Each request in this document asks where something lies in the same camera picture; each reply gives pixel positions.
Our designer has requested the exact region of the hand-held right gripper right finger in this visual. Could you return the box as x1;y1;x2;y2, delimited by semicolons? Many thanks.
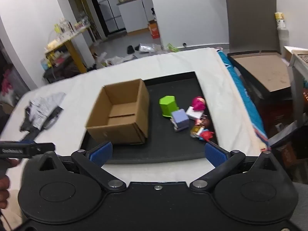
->
190;141;277;190

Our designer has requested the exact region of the blue printed blanket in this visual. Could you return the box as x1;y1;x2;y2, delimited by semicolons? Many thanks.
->
215;48;269;150

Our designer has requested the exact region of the grey garment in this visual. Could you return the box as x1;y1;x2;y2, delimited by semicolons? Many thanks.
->
26;93;66;129

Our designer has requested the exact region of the orange cardboard box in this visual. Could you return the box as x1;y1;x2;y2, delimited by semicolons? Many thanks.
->
147;20;160;39

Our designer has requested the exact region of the red figurine with yellow jar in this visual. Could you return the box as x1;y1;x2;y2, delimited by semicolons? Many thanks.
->
190;126;214;141

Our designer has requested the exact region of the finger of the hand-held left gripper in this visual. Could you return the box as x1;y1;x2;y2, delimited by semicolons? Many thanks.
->
21;134;38;145

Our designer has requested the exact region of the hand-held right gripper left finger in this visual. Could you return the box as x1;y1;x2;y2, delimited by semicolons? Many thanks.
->
38;141;127;190

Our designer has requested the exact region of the white cabinet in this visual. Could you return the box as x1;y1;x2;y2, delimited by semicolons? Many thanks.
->
117;0;154;33

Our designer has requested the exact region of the silver foil bag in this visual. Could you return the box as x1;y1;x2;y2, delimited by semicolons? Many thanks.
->
139;43;162;53

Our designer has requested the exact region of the brown-haired doll with pink hat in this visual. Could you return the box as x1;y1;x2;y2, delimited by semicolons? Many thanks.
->
195;118;211;128

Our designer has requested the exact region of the green hexagonal cup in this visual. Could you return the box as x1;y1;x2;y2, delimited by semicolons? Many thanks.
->
159;96;179;118

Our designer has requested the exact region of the white charger plug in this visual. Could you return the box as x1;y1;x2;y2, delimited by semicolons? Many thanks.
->
186;106;205;121

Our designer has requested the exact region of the purple cube toy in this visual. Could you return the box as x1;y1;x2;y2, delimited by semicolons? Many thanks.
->
170;109;189;132

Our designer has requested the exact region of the black shallow tray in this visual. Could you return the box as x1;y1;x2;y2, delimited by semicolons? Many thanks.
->
80;71;223;165

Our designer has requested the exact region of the white sack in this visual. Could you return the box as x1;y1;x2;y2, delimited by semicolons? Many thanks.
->
0;93;17;107

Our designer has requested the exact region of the person's left hand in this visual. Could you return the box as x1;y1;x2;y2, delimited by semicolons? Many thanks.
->
0;176;11;210

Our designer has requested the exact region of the black box with brown board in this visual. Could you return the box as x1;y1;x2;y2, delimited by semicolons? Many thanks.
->
227;50;293;101

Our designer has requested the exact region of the white plastic container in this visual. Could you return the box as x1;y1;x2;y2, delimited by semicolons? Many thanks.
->
277;28;289;56

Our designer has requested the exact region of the pink plush item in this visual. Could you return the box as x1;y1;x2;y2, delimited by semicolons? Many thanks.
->
1;70;13;94

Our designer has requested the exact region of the yellow-legged table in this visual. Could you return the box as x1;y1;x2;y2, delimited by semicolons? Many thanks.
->
44;25;94;74

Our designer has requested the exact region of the grey refrigerator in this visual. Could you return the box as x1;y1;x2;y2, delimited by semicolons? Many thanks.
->
93;0;127;33

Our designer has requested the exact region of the brown cardboard box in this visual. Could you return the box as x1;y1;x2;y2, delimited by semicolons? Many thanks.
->
85;79;150;145

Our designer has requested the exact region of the white plastic bag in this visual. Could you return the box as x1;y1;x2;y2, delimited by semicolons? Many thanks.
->
106;55;135;66

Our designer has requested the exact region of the yellow and white package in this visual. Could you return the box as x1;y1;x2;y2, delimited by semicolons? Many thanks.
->
275;12;285;28

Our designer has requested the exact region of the grey-brown chair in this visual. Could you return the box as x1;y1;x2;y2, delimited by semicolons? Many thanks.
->
225;0;282;56

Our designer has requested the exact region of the pink hooded figurine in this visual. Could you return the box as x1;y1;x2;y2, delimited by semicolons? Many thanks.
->
191;96;206;111

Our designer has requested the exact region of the white side table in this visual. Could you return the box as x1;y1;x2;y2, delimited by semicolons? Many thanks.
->
283;46;308;121

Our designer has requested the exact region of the cluster of jars and bottles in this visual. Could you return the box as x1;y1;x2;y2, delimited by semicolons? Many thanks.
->
54;17;89;33

